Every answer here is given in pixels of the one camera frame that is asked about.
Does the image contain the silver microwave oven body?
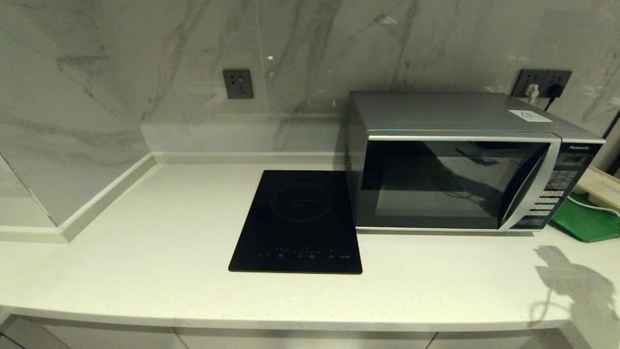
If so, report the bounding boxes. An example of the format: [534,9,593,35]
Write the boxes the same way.
[345,91,606,231]

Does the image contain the black induction cooktop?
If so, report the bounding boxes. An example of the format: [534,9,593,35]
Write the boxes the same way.
[228,170,363,275]

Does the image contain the beige drawer front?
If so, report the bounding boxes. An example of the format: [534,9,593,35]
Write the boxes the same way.
[173,328,436,349]

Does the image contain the beige cabinet door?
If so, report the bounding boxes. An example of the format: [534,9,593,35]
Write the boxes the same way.
[43,322,190,349]
[426,332,565,349]

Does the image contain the green plastic tray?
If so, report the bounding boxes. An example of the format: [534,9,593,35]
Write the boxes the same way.
[551,193,620,243]

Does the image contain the cream power strip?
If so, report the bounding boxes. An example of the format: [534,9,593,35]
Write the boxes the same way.
[574,166,620,211]

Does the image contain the angled grey cabinet panel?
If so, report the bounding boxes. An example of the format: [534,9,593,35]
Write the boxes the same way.
[0,314,73,349]

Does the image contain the dark grey wall socket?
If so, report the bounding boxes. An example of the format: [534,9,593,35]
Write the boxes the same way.
[545,70,573,99]
[512,69,547,97]
[223,69,254,99]

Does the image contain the black plug with cable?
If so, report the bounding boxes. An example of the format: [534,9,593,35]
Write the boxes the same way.
[543,84,566,112]

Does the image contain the white power cable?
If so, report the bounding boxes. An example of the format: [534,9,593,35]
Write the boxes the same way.
[567,194,620,215]

